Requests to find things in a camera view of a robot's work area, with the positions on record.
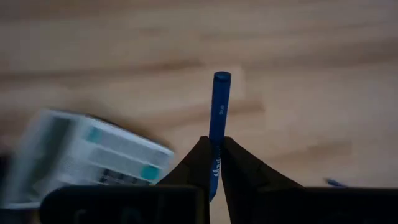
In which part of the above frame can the blue crayon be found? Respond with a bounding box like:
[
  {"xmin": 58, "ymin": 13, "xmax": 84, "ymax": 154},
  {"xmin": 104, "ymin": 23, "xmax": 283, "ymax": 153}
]
[
  {"xmin": 323, "ymin": 177, "xmax": 346, "ymax": 188},
  {"xmin": 208, "ymin": 71, "xmax": 232, "ymax": 202}
]

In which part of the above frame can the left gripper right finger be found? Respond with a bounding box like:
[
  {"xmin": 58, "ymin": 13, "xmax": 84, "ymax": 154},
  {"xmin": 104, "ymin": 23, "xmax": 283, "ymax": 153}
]
[{"xmin": 220, "ymin": 136, "xmax": 304, "ymax": 224}]

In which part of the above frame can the grey desk calculator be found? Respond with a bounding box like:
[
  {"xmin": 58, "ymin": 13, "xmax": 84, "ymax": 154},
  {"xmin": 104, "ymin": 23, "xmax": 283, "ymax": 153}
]
[{"xmin": 0, "ymin": 108, "xmax": 175, "ymax": 209}]

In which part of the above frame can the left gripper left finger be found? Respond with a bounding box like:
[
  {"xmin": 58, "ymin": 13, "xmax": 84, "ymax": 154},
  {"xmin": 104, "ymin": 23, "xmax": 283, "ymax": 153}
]
[{"xmin": 157, "ymin": 135, "xmax": 216, "ymax": 202}]

